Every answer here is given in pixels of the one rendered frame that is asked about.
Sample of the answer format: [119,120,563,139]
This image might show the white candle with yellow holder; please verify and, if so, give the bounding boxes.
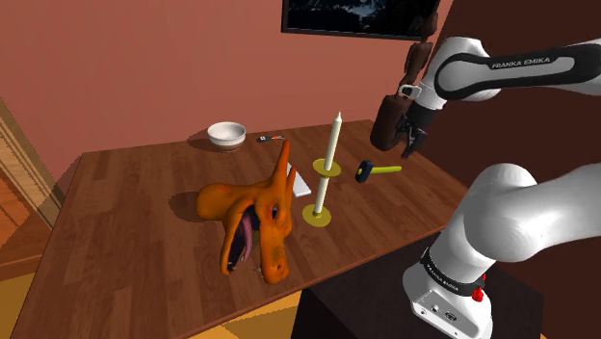
[300,111,344,229]

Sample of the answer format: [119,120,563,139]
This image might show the flat white tablet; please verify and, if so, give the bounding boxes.
[285,161,313,198]

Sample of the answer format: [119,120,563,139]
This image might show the white bowl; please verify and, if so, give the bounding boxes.
[206,121,248,153]

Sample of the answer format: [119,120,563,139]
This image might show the dark robot stand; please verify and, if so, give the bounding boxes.
[291,230,546,339]

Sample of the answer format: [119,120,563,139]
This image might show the orange dragon head figure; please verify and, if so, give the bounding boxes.
[196,139,298,285]

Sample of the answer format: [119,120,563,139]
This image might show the brown wooden table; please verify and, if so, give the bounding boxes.
[9,118,471,339]

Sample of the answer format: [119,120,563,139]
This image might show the hammer with yellow handle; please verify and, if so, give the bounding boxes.
[353,159,404,184]

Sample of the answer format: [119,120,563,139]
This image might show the dark framed wall picture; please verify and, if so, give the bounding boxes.
[280,0,443,42]

